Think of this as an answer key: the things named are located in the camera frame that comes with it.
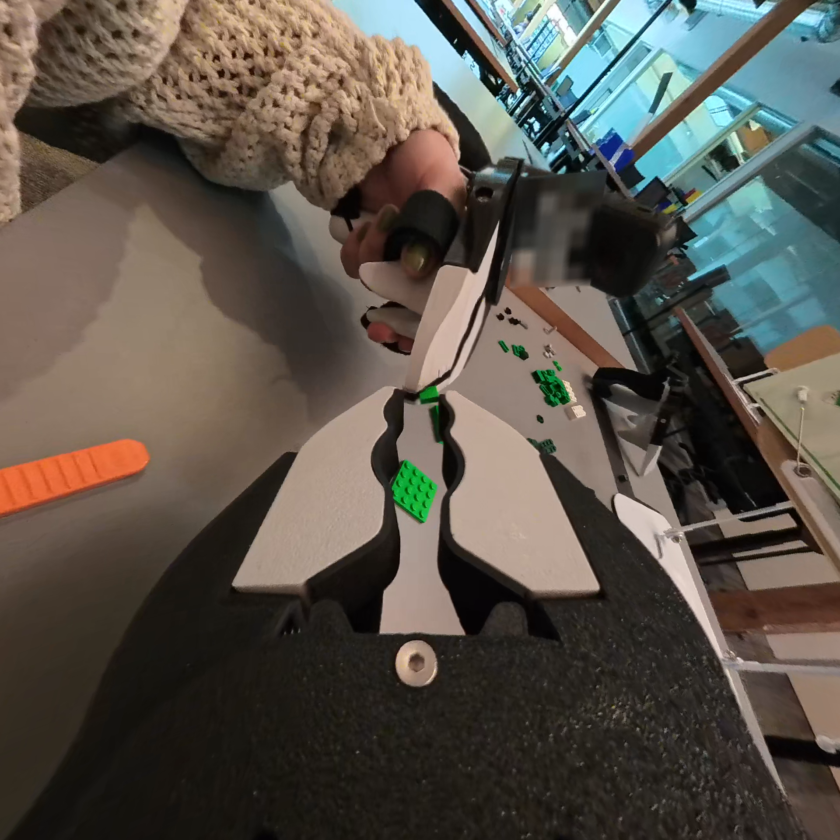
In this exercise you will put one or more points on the blue storage bins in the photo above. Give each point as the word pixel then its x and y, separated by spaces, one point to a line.
pixel 613 148

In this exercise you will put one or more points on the neighbouring wooden-edged desk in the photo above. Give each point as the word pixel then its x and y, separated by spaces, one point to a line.
pixel 774 607

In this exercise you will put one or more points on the green and grey tiled lego plate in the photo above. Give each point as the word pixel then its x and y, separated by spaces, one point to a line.
pixel 434 423

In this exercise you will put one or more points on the thick wooden post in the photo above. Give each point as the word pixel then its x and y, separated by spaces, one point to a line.
pixel 722 75

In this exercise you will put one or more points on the pile of loose lego pieces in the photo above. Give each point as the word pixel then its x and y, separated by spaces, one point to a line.
pixel 551 387

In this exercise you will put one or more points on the person's left forearm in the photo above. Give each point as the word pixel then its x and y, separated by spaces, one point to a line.
pixel 229 85

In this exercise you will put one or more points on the person's left hand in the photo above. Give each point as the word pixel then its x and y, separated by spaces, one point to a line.
pixel 407 170

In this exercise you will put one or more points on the lego instruction booklet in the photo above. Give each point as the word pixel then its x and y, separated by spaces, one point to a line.
pixel 807 420

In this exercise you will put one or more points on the white lego plate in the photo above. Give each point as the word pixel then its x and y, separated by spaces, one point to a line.
pixel 576 412

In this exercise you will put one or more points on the black and white device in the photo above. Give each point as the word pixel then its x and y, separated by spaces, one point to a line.
pixel 630 394

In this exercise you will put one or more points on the orange brick separator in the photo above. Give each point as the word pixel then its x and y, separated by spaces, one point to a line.
pixel 72 472

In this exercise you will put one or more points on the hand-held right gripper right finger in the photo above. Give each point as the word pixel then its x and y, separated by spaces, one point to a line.
pixel 518 518

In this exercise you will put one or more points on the white book stand base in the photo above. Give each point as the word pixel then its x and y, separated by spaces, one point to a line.
pixel 640 515

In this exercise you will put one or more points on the thin wooden post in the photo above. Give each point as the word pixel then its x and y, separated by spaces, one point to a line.
pixel 584 39

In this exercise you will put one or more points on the bright green square lego plate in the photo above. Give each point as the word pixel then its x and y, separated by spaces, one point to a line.
pixel 413 489

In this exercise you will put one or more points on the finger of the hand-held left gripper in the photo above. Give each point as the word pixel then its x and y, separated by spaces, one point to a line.
pixel 474 351
pixel 446 315

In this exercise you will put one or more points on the dark green lego plate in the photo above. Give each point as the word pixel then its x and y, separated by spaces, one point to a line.
pixel 542 445

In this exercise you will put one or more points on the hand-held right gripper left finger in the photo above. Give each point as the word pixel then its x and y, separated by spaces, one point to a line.
pixel 321 518

